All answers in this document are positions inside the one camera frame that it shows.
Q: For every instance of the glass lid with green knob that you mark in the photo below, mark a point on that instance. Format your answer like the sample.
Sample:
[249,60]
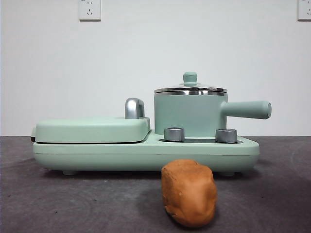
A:
[190,77]

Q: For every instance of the brown potato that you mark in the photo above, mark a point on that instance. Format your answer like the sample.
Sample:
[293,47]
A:
[189,194]

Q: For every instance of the silver control knob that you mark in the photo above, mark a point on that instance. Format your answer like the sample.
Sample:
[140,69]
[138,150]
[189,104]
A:
[174,134]
[226,136]

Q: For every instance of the green breakfast machine base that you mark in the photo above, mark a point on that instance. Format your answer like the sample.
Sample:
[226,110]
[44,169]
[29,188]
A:
[145,155]

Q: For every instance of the green griddle cover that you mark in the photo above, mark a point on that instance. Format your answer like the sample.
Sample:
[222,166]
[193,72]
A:
[92,129]

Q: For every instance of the white wall socket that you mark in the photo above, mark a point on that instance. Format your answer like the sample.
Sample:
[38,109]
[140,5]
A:
[90,11]
[305,9]

